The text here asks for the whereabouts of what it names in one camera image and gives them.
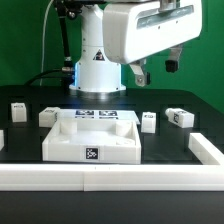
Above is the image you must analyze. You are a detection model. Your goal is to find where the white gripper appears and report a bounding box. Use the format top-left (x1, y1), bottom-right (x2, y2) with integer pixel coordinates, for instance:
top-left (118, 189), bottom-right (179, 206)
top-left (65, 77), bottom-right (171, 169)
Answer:
top-left (103, 0), bottom-right (202, 87)

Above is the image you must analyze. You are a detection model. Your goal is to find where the white square table top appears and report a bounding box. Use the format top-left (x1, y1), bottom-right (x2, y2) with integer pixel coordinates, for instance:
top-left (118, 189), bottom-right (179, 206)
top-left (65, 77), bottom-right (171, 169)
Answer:
top-left (42, 118), bottom-right (141, 164)

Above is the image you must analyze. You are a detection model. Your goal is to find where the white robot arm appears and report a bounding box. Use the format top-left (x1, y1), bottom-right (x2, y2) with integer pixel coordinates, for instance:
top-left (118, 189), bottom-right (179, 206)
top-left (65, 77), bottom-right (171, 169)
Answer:
top-left (70, 0), bottom-right (202, 100)

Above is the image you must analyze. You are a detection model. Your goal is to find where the white sheet with fiducial tags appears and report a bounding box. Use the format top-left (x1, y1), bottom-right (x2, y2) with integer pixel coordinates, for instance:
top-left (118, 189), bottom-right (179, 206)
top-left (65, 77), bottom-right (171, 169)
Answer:
top-left (57, 109), bottom-right (140, 125)

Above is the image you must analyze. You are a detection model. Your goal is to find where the black cable bundle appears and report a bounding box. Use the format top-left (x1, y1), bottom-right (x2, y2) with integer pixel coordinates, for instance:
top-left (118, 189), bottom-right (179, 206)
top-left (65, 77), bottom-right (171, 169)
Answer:
top-left (23, 0), bottom-right (83, 87)

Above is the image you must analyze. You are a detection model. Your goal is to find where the white cable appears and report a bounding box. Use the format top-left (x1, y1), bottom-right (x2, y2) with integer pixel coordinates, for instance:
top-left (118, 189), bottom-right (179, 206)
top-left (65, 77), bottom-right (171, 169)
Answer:
top-left (39, 0), bottom-right (55, 87)

